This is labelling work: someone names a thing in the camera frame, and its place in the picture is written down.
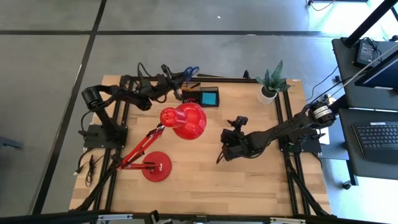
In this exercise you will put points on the red desk lamp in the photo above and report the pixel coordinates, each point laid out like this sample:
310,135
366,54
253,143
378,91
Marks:
189,121

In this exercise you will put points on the grey floor object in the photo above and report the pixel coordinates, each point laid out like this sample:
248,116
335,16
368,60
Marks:
9,143

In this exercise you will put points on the black binder clip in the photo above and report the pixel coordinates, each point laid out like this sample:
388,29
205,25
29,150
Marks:
186,101

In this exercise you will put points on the green plant in white pot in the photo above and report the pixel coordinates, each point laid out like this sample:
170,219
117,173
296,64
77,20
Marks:
264,99

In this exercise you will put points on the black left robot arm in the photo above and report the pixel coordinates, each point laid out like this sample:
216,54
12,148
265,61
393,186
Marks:
105,124

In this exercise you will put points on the black desk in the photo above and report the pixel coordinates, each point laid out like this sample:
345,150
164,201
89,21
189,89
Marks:
345,77
348,149

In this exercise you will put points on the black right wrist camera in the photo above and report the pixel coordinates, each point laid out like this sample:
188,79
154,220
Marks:
241,122

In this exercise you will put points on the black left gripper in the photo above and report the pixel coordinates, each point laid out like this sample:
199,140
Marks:
161,84

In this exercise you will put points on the black rig bar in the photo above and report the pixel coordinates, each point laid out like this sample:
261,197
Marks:
46,217

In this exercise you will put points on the black monitor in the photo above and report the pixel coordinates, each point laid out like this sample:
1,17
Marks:
382,76

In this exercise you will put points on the silver bracket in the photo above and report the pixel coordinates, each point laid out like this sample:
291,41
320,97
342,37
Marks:
115,217
287,221

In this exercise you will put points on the black table-level camera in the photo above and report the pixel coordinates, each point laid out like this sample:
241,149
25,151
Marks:
201,218

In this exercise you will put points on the black mesh desk organizer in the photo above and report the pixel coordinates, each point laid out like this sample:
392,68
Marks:
194,95

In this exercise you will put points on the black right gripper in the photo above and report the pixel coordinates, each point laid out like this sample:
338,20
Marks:
236,146

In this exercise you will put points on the black caster wheel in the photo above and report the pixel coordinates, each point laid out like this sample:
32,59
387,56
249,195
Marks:
346,185

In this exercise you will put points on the white paper sheet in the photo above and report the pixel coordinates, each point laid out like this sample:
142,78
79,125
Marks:
325,138

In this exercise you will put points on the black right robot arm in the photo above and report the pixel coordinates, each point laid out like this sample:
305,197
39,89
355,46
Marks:
280,130

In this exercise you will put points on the white power strip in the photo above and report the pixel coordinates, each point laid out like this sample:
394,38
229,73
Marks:
329,99

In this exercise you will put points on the black keyboard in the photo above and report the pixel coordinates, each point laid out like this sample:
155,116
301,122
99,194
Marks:
376,137

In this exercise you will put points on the blue sticky note pad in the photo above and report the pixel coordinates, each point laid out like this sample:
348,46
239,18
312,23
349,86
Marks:
209,99

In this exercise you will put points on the black diagonal pole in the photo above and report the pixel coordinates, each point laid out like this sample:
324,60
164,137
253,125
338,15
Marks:
370,21

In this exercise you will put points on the black power adapter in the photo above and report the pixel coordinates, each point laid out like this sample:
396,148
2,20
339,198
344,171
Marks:
366,53

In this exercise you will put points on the black aluminium table frame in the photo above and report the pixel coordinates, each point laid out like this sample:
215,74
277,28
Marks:
217,79

